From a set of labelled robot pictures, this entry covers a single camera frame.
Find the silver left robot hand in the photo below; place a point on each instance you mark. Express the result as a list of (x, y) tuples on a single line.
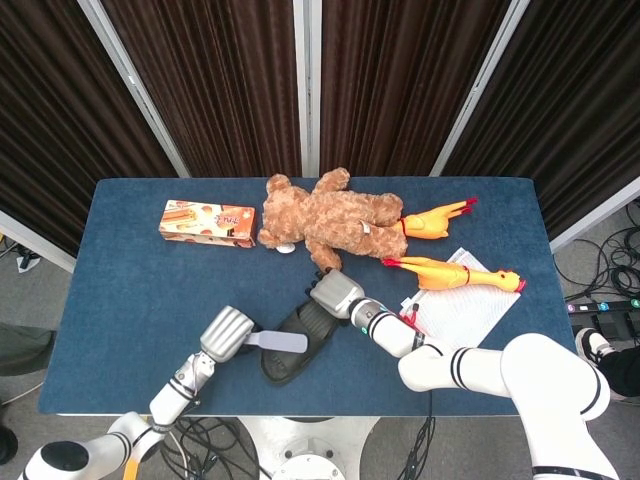
[(225, 332)]

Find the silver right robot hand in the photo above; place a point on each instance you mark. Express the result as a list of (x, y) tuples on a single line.
[(337, 295)]

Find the black shoe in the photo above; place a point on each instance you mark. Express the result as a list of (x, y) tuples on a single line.
[(300, 345)]

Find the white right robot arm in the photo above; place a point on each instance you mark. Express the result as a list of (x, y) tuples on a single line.
[(500, 370)]

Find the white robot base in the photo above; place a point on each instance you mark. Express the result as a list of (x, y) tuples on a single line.
[(310, 445)]

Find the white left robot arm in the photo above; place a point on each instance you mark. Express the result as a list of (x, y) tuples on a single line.
[(170, 400)]

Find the brown plush teddy bear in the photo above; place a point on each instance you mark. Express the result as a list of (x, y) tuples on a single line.
[(335, 220)]

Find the blue table cloth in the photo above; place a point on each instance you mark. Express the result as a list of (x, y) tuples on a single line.
[(150, 300)]

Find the orange snack box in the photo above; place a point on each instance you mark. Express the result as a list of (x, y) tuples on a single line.
[(205, 222)]

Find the yellow rubber chicken toy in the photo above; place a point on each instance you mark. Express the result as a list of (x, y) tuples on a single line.
[(432, 222), (450, 275)]

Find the white mesh pouch red trim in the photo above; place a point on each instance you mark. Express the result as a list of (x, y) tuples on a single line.
[(475, 310)]

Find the dark brown curtain panel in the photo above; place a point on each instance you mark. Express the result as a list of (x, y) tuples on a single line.
[(395, 85), (55, 125), (575, 115), (220, 85)]

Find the black and white sneaker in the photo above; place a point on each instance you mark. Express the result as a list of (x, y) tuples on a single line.
[(592, 345)]

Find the black power strip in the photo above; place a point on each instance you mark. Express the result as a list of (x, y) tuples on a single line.
[(605, 306)]

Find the black trouser leg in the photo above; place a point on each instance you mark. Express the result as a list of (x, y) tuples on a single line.
[(622, 372)]

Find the white partition post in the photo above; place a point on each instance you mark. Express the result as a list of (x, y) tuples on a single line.
[(480, 85), (306, 90), (140, 95)]

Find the white partition base rail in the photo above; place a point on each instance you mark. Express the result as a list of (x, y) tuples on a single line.
[(595, 222), (35, 240)]

